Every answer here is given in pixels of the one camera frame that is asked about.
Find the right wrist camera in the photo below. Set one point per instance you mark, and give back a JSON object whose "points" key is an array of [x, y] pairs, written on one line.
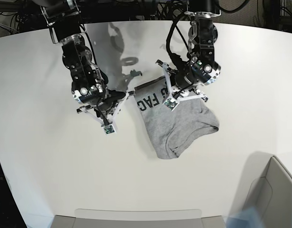
{"points": [[109, 129]]}

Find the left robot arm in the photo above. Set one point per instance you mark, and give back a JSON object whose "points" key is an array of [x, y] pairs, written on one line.
{"points": [[200, 69]]}

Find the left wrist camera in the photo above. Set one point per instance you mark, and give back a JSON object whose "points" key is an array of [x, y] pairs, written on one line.
{"points": [[171, 103]]}

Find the grey T-shirt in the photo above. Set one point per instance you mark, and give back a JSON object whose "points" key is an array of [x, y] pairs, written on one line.
{"points": [[172, 132]]}

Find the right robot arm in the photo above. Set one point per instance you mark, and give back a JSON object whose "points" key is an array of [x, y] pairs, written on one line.
{"points": [[89, 83]]}

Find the grey box at right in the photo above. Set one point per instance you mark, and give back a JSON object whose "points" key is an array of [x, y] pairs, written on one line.
{"points": [[271, 195]]}

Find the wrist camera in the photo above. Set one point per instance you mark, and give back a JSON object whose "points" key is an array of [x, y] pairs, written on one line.
{"points": [[171, 103], [109, 129]]}

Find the blue blurred object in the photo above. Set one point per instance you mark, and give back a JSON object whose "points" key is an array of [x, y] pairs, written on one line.
{"points": [[247, 218]]}

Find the grey tray at bottom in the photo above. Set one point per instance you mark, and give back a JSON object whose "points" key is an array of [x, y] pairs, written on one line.
{"points": [[89, 218]]}

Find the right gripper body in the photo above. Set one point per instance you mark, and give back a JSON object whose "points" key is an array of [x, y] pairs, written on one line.
{"points": [[103, 109]]}

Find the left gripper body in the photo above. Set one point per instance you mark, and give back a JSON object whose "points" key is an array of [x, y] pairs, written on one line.
{"points": [[177, 87]]}

